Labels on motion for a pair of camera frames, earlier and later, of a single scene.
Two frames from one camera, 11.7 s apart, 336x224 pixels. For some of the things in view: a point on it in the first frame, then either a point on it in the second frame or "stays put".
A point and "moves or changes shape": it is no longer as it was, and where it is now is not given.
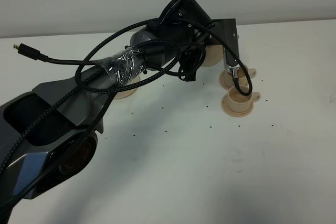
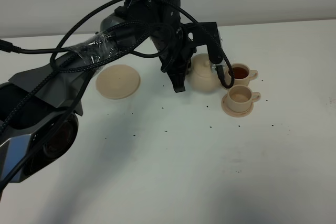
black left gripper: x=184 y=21 -> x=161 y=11
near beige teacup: x=239 y=102 stays put
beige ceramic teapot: x=214 y=54 moves or changes shape
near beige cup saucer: x=224 y=104 stays put
